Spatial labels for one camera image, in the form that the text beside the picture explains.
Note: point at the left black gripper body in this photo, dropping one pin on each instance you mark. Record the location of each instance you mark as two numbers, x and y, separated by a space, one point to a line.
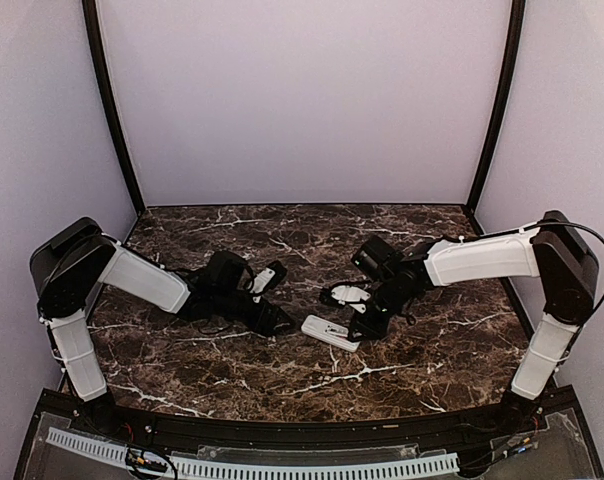
253 322

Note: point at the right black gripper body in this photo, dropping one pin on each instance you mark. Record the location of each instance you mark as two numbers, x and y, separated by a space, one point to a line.
377 328

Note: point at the white battery cover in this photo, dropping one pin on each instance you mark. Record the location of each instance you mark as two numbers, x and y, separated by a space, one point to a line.
337 331

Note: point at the white remote control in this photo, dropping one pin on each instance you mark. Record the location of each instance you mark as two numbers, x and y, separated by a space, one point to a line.
315 327

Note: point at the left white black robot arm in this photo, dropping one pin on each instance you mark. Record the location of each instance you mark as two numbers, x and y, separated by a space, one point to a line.
82 260

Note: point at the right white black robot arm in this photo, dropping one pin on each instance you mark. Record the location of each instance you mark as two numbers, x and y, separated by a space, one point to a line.
551 249

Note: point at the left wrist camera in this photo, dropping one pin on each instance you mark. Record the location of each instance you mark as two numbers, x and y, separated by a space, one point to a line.
267 279

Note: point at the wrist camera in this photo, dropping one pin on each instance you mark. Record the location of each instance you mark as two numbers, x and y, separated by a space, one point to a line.
344 293
267 279

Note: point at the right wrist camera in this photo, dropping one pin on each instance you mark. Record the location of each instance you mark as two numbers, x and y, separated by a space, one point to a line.
344 293

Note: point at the white slotted cable duct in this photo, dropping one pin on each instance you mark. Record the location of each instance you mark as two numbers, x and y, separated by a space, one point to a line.
218 463

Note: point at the black front rail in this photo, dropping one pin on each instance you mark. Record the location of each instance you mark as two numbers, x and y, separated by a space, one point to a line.
187 434

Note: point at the right black frame post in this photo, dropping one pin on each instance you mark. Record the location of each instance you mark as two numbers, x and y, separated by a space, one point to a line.
508 65

